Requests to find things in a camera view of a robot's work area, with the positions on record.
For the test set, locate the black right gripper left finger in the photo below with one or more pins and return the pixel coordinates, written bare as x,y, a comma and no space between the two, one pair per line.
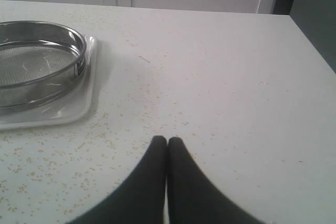
140,198

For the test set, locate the white plastic tray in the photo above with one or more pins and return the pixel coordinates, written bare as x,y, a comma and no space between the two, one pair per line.
66,109

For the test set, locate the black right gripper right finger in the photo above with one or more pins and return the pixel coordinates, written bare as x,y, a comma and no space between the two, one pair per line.
192,198

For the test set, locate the round stainless steel sieve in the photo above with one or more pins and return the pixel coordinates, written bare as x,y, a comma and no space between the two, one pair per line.
39,62

